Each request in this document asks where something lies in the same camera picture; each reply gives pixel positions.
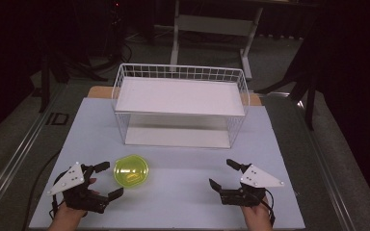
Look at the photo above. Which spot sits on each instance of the person's right hand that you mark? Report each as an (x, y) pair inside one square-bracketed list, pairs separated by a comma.
[(257, 215)]

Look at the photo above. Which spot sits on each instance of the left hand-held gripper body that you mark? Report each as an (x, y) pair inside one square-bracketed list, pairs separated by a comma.
[(72, 179)]

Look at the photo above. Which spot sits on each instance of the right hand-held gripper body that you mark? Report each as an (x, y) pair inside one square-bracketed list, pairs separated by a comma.
[(260, 178)]

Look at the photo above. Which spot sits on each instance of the translucent green bowl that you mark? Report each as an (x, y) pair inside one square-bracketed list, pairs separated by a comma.
[(131, 171)]

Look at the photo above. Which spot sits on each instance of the pale grey table sheet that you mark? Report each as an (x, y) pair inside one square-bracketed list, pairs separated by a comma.
[(179, 179)]

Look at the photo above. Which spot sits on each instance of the person's left hand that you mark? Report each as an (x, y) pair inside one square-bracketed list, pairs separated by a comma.
[(69, 214)]

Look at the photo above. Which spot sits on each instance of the white metal desk frame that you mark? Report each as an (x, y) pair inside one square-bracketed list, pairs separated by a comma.
[(212, 24)]

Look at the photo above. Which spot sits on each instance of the dark metal stand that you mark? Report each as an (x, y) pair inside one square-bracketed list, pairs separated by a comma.
[(308, 96)]

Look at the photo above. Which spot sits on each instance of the metal floor rail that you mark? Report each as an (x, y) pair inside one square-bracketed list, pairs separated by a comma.
[(327, 170), (16, 154)]

